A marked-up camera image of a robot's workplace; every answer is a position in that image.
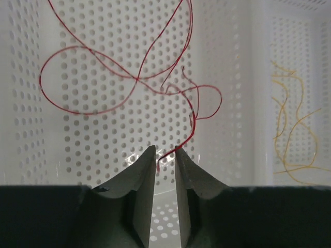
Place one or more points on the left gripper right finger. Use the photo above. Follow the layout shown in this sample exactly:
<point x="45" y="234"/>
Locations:
<point x="213" y="214"/>

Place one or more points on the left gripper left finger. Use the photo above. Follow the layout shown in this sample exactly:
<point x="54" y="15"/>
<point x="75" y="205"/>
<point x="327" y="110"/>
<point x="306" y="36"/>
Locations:
<point x="116" y="213"/>

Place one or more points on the rounded perforated white basket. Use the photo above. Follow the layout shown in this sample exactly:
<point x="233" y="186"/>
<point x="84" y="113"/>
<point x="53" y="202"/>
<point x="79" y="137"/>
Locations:
<point x="87" y="86"/>

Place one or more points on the translucent middle white basket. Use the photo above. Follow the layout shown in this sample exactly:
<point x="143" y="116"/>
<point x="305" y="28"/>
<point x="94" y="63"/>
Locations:
<point x="291" y="45"/>

